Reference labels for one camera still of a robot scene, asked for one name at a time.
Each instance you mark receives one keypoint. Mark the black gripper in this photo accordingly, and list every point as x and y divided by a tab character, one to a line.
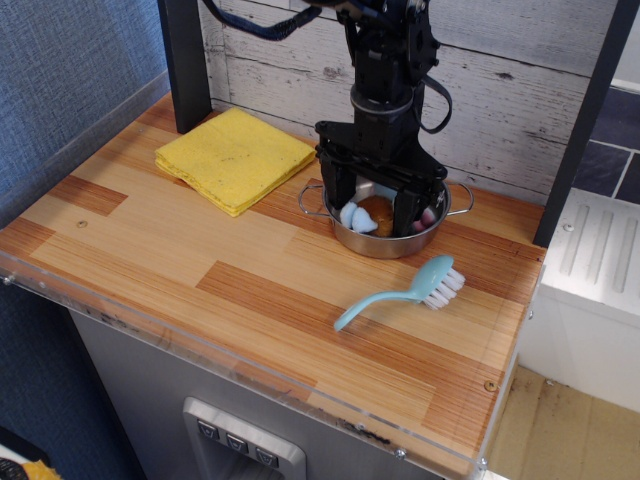
385	150

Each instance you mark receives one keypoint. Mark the blue brown plush toy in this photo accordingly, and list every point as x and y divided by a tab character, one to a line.
371	212

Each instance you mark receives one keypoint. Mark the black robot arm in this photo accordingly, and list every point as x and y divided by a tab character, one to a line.
392	49

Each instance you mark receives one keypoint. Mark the stainless steel pan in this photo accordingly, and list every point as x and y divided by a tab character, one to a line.
389	247

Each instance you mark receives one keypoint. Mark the light blue dish brush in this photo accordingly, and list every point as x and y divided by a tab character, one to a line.
435	284

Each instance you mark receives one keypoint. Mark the yellow folded cloth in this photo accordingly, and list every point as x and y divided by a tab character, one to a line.
234	159

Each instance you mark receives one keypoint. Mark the clear acrylic table edge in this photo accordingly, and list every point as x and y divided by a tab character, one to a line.
463	351

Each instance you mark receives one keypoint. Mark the white toy sink drainboard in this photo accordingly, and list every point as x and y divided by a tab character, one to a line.
583	325

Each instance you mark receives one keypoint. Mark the grey cabinet with dispenser panel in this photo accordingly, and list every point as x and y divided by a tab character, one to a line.
270	407

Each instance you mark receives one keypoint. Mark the yellow object bottom left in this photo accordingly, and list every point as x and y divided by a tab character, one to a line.
40	471

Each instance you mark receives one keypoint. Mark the dark left vertical post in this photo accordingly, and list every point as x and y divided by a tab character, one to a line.
186	63

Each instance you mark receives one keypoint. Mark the dark vertical post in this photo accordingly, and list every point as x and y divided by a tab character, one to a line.
607	61
186	63

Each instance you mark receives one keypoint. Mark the dark right vertical post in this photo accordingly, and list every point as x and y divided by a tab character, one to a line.
607	61

